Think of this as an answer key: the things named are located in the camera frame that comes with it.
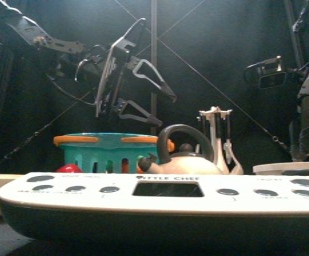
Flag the white round plate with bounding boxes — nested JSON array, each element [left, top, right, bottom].
[[252, 161, 309, 177]]

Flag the white utensil rack stand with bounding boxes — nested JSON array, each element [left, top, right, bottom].
[[196, 106, 245, 176]]

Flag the red toy fruit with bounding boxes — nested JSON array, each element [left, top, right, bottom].
[[56, 163, 85, 174]]

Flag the white toy stove panel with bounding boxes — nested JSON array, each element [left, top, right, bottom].
[[0, 171, 309, 253]]

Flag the grey vertical frame pole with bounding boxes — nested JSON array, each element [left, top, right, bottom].
[[149, 0, 160, 136]]

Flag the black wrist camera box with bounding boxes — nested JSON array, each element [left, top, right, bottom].
[[244, 55, 299, 90]]

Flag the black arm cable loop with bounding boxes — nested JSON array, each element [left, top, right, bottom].
[[46, 56, 101, 107]]

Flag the teal basket orange handles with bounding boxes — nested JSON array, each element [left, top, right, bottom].
[[53, 132, 177, 175]]

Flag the white toy kettle dark handle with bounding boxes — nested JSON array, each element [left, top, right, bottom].
[[137, 123, 225, 176]]

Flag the white toy utensil black handle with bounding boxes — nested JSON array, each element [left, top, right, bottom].
[[223, 114, 245, 176]]

